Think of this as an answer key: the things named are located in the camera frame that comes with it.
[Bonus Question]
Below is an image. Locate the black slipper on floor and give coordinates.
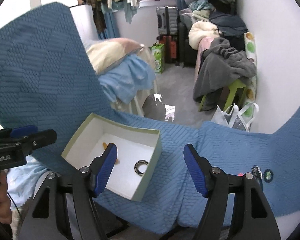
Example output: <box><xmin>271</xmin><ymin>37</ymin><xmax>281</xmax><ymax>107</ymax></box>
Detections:
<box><xmin>142</xmin><ymin>93</ymin><xmax>175</xmax><ymax>122</ymax></box>

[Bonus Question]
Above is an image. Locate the light blue bedsheet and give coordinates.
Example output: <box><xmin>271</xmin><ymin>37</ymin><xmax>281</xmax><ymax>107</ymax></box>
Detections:
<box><xmin>98</xmin><ymin>54</ymin><xmax>155</xmax><ymax>104</ymax></box>

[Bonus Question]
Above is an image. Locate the dark navy clothing pile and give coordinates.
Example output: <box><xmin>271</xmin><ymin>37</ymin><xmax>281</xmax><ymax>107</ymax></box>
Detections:
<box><xmin>209</xmin><ymin>11</ymin><xmax>248</xmax><ymax>37</ymax></box>

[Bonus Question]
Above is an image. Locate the green plastic stool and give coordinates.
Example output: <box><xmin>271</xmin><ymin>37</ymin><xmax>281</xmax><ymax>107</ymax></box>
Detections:
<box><xmin>198</xmin><ymin>80</ymin><xmax>248</xmax><ymax>112</ymax></box>

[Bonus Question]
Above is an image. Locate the cream fluffy blanket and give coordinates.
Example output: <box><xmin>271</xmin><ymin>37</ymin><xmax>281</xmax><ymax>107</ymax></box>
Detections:
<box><xmin>189</xmin><ymin>21</ymin><xmax>220</xmax><ymax>50</ymax></box>

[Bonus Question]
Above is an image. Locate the grey hard suitcase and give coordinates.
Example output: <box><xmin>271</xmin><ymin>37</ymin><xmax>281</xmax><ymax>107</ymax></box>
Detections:
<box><xmin>156</xmin><ymin>6</ymin><xmax>178</xmax><ymax>35</ymax></box>

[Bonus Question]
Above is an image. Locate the green cardboard box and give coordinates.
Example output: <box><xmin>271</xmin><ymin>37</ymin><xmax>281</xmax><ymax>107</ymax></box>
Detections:
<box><xmin>62</xmin><ymin>113</ymin><xmax>162</xmax><ymax>202</ymax></box>

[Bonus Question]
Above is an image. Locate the blue quilted left cushion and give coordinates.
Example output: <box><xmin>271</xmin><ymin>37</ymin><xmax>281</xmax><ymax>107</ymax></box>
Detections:
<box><xmin>0</xmin><ymin>3</ymin><xmax>203</xmax><ymax>234</ymax></box>

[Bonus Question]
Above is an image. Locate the red suitcase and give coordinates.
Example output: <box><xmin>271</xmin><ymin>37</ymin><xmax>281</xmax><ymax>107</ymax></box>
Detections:
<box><xmin>159</xmin><ymin>35</ymin><xmax>177</xmax><ymax>63</ymax></box>

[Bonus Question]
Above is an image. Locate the person left hand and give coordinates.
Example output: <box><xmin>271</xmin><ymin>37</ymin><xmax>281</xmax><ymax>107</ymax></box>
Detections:
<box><xmin>0</xmin><ymin>171</ymin><xmax>12</xmax><ymax>225</ymax></box>

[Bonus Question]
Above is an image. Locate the rolled dotted mat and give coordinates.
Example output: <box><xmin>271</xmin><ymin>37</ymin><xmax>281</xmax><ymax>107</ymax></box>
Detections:
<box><xmin>241</xmin><ymin>31</ymin><xmax>257</xmax><ymax>120</ymax></box>

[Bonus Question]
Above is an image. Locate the blue quilted cushion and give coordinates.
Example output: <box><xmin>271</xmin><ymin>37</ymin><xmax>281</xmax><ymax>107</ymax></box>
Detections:
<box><xmin>0</xmin><ymin>3</ymin><xmax>203</xmax><ymax>234</ymax></box>
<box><xmin>194</xmin><ymin>107</ymin><xmax>300</xmax><ymax>217</ymax></box>

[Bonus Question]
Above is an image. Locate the cream pink pillow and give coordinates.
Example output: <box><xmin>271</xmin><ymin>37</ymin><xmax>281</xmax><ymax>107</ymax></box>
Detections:
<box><xmin>83</xmin><ymin>38</ymin><xmax>142</xmax><ymax>75</ymax></box>

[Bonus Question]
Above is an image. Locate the blue quilted right cushion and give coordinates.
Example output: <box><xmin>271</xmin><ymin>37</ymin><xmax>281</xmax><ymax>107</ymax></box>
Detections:
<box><xmin>194</xmin><ymin>107</ymin><xmax>300</xmax><ymax>217</ymax></box>

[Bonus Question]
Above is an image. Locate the grey blanket on stool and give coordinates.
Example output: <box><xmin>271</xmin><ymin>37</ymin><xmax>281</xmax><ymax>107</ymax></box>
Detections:
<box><xmin>193</xmin><ymin>37</ymin><xmax>257</xmax><ymax>102</ymax></box>

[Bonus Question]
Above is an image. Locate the orange gourd hair clip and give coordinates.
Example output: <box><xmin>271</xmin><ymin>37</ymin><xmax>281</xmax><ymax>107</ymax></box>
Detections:
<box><xmin>102</xmin><ymin>141</ymin><xmax>121</xmax><ymax>164</ymax></box>

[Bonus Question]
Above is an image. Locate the green patterned shopping bag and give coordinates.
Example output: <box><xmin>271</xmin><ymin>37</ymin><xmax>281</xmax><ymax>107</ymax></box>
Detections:
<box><xmin>151</xmin><ymin>42</ymin><xmax>165</xmax><ymax>74</ymax></box>

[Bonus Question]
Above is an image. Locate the white tote bag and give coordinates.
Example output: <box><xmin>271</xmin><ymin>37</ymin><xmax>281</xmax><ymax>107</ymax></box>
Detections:
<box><xmin>211</xmin><ymin>102</ymin><xmax>259</xmax><ymax>132</ymax></box>

